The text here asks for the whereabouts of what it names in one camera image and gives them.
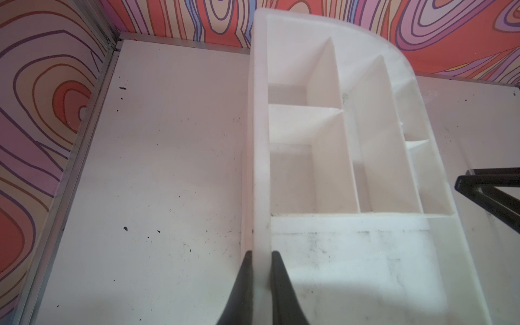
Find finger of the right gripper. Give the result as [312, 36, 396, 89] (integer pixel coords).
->
[454, 167, 519, 233]

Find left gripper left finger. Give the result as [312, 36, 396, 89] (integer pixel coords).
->
[216, 251, 253, 325]

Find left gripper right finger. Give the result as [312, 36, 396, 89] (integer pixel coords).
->
[270, 251, 310, 325]

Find white plastic drawer organizer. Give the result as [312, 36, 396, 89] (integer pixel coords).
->
[242, 8, 491, 324]

